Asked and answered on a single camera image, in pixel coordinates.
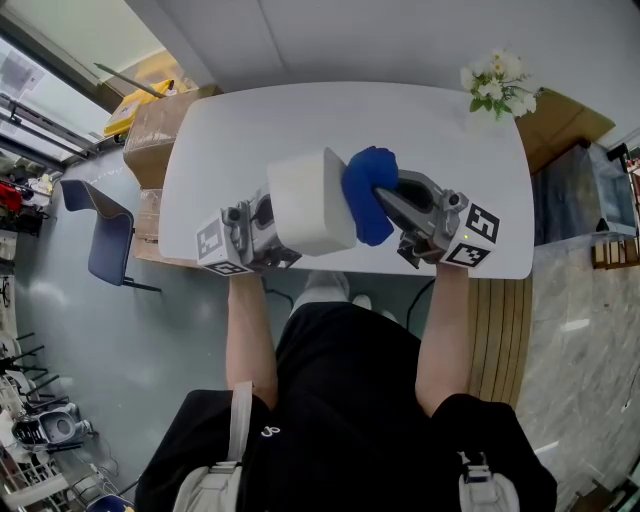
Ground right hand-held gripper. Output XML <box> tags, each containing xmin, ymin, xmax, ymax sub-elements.
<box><xmin>373</xmin><ymin>169</ymin><xmax>502</xmax><ymax>270</ymax></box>

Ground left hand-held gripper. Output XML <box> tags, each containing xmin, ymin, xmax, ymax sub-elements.
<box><xmin>195</xmin><ymin>182</ymin><xmax>305</xmax><ymax>278</ymax></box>

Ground white cube box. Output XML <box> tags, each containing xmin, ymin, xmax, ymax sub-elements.
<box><xmin>266</xmin><ymin>146</ymin><xmax>359</xmax><ymax>258</ymax></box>

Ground blue cloth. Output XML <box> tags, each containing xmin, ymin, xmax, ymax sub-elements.
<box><xmin>341</xmin><ymin>145</ymin><xmax>401</xmax><ymax>248</ymax></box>

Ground person's left forearm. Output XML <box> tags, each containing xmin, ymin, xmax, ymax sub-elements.
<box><xmin>225</xmin><ymin>272</ymin><xmax>280</xmax><ymax>411</ymax></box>

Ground person's right forearm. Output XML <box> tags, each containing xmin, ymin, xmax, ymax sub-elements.
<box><xmin>414</xmin><ymin>262</ymin><xmax>474</xmax><ymax>419</ymax></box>

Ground taped cardboard box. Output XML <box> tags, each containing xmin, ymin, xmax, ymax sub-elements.
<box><xmin>133</xmin><ymin>187</ymin><xmax>199</xmax><ymax>269</ymax></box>

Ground white flowers in vase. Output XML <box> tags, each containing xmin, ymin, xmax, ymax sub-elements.
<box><xmin>459</xmin><ymin>48</ymin><xmax>544</xmax><ymax>121</ymax></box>

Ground dark blue chair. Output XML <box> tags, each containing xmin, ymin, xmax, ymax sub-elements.
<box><xmin>59</xmin><ymin>178</ymin><xmax>163</xmax><ymax>294</ymax></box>

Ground slatted wooden bench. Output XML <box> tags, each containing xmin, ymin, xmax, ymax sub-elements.
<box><xmin>467</xmin><ymin>277</ymin><xmax>534</xmax><ymax>409</ymax></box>

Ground yellow bag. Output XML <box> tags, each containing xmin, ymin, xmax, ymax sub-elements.
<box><xmin>103</xmin><ymin>78</ymin><xmax>177</xmax><ymax>139</ymax></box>

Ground grey metal pole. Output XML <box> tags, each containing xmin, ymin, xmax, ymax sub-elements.
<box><xmin>93</xmin><ymin>62</ymin><xmax>166</xmax><ymax>99</ymax></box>

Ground person's black shirt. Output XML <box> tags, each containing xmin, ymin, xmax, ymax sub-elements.
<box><xmin>134</xmin><ymin>302</ymin><xmax>559</xmax><ymax>512</ymax></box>

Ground wooden crate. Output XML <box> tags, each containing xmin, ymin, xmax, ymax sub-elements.
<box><xmin>592</xmin><ymin>237</ymin><xmax>640</xmax><ymax>271</ymax></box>

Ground glass sliding door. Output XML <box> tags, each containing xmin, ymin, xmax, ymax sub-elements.
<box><xmin>0</xmin><ymin>19</ymin><xmax>109</xmax><ymax>161</ymax></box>

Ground black metal rack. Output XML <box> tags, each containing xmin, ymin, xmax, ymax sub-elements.
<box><xmin>0</xmin><ymin>332</ymin><xmax>69</xmax><ymax>409</ymax></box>

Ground white grey floor machine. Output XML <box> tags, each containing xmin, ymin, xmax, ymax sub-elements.
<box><xmin>10</xmin><ymin>403</ymin><xmax>96</xmax><ymax>451</ymax></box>

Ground black cable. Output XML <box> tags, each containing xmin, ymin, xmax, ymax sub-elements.
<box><xmin>405</xmin><ymin>277</ymin><xmax>436</xmax><ymax>329</ymax></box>

